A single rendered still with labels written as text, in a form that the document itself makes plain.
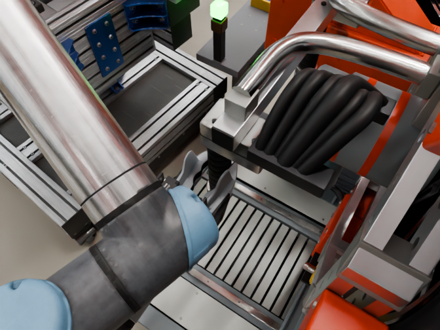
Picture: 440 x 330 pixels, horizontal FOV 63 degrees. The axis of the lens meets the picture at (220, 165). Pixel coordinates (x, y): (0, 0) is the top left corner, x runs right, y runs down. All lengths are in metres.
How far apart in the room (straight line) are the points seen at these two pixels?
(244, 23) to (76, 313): 1.23
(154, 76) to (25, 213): 0.75
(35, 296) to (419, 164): 0.33
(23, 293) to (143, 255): 0.10
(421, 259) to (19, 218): 1.45
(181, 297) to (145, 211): 0.93
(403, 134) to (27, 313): 0.47
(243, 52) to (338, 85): 0.95
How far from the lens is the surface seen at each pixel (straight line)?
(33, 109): 0.36
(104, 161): 0.34
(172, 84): 1.54
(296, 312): 1.19
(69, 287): 0.34
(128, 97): 1.52
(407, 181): 0.35
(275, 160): 0.38
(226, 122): 0.41
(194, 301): 1.25
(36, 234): 1.55
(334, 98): 0.36
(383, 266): 0.37
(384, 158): 0.55
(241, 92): 0.40
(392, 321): 0.50
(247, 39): 1.35
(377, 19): 0.53
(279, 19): 1.11
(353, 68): 1.11
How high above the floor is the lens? 1.30
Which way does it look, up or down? 58 degrees down
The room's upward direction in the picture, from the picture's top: straight up
